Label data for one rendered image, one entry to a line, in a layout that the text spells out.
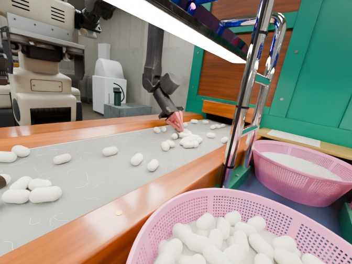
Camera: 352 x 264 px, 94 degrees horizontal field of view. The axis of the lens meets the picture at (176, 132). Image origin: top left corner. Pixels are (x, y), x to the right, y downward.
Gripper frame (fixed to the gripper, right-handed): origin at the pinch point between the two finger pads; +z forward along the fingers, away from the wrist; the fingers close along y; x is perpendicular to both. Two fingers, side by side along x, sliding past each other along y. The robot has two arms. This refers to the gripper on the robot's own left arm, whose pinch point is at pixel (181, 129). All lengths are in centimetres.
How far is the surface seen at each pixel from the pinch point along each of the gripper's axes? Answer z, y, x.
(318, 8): -12, 39, -57
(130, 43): -311, 199, 147
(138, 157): 7.8, -29.1, -7.4
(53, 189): 8.8, -45.0, -8.5
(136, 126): -8.8, -12.6, 8.0
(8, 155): -3.5, -48.1, 2.5
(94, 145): -2.7, -31.9, 4.3
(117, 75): -252, 158, 196
